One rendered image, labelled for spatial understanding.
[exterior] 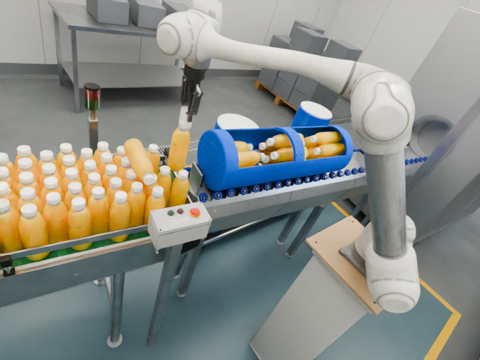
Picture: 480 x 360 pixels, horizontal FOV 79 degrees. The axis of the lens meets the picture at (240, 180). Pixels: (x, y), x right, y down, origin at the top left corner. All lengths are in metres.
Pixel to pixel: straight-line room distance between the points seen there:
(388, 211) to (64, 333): 1.77
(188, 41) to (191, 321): 1.69
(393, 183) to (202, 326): 1.55
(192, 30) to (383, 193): 0.67
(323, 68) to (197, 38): 0.37
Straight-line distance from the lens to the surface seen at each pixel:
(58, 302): 2.16
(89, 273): 1.29
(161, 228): 1.02
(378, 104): 0.74
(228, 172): 1.26
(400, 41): 6.43
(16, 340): 2.10
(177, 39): 0.82
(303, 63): 0.94
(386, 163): 0.86
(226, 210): 1.47
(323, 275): 1.39
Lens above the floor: 1.88
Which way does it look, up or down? 37 degrees down
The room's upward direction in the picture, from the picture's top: 21 degrees clockwise
